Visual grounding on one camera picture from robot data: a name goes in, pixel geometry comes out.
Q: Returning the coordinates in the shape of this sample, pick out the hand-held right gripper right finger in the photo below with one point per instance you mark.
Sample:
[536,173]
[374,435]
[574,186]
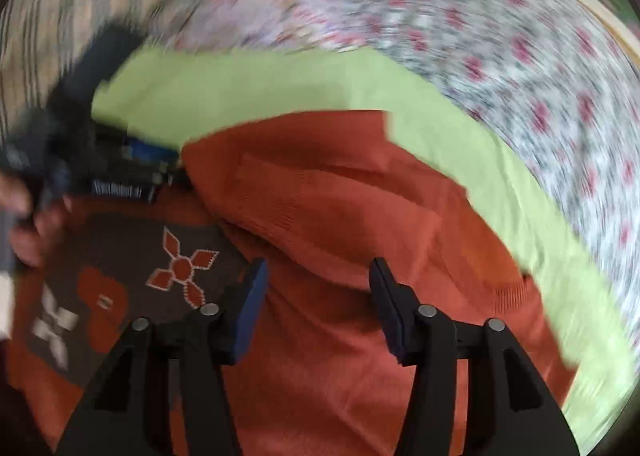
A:
[392,331]

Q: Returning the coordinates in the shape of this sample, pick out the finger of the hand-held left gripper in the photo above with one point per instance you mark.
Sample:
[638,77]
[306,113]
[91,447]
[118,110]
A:
[172,178]
[147,150]

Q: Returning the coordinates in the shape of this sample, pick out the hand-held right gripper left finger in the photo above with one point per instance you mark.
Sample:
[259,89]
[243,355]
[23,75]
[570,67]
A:
[251,308]

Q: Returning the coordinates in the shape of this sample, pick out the orange knitted sweater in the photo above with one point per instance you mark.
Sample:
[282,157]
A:
[340,236]

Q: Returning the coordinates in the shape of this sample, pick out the person's left hand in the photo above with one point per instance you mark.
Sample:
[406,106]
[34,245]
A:
[35,231]

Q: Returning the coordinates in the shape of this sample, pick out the checked blanket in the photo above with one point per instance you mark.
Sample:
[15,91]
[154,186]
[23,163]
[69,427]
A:
[70,0]

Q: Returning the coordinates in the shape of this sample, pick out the light green cloth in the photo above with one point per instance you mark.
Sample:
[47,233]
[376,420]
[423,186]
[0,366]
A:
[260,90]

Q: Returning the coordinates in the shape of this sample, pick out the floral bed sheet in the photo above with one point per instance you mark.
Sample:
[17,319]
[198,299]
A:
[450,25]

